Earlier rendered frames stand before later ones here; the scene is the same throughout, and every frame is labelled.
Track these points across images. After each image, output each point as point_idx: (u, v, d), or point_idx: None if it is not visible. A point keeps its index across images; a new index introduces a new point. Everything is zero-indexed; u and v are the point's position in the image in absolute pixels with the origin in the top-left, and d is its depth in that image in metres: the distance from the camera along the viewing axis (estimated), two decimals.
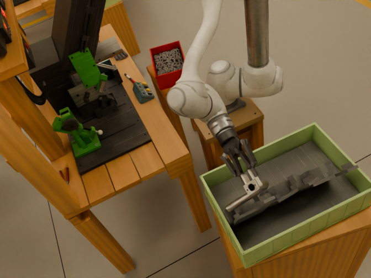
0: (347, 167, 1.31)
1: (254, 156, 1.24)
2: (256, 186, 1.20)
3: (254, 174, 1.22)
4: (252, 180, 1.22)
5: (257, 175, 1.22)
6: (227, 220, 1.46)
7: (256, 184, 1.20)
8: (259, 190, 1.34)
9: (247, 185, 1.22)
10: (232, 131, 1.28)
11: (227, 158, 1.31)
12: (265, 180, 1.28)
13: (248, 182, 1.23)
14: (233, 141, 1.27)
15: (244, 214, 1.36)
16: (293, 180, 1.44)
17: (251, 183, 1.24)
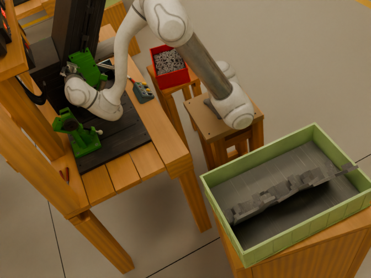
0: (347, 167, 1.31)
1: (61, 70, 1.79)
2: (68, 62, 1.87)
3: (66, 67, 1.84)
4: (69, 65, 1.85)
5: (65, 67, 1.85)
6: (227, 220, 1.46)
7: (67, 62, 1.86)
8: None
9: (74, 65, 1.87)
10: (67, 77, 1.69)
11: None
12: (64, 79, 1.90)
13: (73, 66, 1.86)
14: None
15: (244, 214, 1.36)
16: (293, 180, 1.44)
17: (72, 68, 1.87)
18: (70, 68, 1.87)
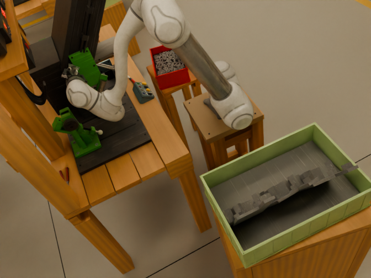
0: (347, 167, 1.31)
1: None
2: (69, 64, 1.89)
3: (68, 69, 1.86)
4: (70, 67, 1.87)
5: (67, 69, 1.86)
6: (227, 220, 1.46)
7: (69, 64, 1.88)
8: None
9: (75, 67, 1.89)
10: (68, 79, 1.71)
11: None
12: (66, 81, 1.91)
13: (74, 68, 1.88)
14: None
15: (244, 214, 1.36)
16: (293, 180, 1.44)
17: (73, 70, 1.89)
18: (72, 70, 1.89)
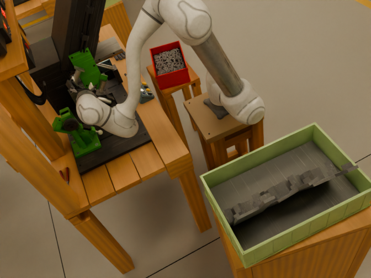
0: (347, 167, 1.31)
1: (67, 85, 1.67)
2: (75, 66, 1.91)
3: (71, 80, 1.72)
4: (77, 69, 1.89)
5: (69, 80, 1.73)
6: (227, 220, 1.46)
7: (74, 66, 1.90)
8: None
9: (81, 69, 1.90)
10: (78, 93, 1.60)
11: None
12: None
13: (80, 70, 1.90)
14: None
15: (244, 214, 1.36)
16: (293, 180, 1.44)
17: (79, 73, 1.91)
18: (78, 72, 1.90)
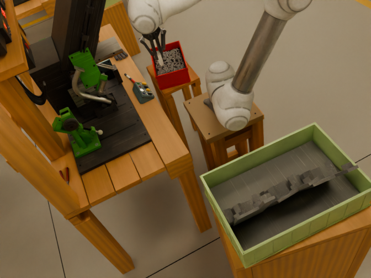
0: (347, 167, 1.31)
1: None
2: (75, 66, 1.91)
3: (162, 56, 1.63)
4: (77, 69, 1.89)
5: (163, 57, 1.64)
6: (227, 220, 1.46)
7: (74, 66, 1.90)
8: (81, 91, 1.98)
9: (81, 69, 1.90)
10: None
11: (144, 40, 1.54)
12: (72, 83, 1.93)
13: (80, 70, 1.90)
14: (156, 30, 1.52)
15: (244, 214, 1.36)
16: (293, 180, 1.44)
17: (79, 73, 1.91)
18: (78, 72, 1.90)
